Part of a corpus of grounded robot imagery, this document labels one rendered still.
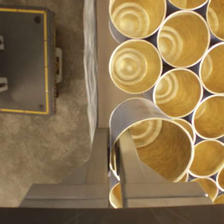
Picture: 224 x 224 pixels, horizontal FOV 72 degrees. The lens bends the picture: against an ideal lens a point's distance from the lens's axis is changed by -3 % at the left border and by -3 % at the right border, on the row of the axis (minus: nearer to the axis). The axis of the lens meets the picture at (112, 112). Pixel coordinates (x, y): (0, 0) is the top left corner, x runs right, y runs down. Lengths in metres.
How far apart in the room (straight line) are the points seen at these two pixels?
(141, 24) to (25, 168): 1.84
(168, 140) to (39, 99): 1.08
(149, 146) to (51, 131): 1.47
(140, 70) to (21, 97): 1.05
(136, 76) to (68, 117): 1.28
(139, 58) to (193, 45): 0.08
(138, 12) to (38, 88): 0.98
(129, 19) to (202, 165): 0.28
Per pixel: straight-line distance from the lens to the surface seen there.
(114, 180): 0.30
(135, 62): 0.29
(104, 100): 0.30
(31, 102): 1.24
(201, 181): 0.38
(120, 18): 0.30
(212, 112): 0.33
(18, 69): 1.23
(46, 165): 1.86
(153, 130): 0.21
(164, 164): 0.18
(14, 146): 1.88
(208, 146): 0.35
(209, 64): 0.34
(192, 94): 0.27
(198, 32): 0.27
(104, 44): 0.29
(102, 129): 0.15
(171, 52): 0.31
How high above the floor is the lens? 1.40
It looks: 72 degrees down
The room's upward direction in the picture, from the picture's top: 176 degrees clockwise
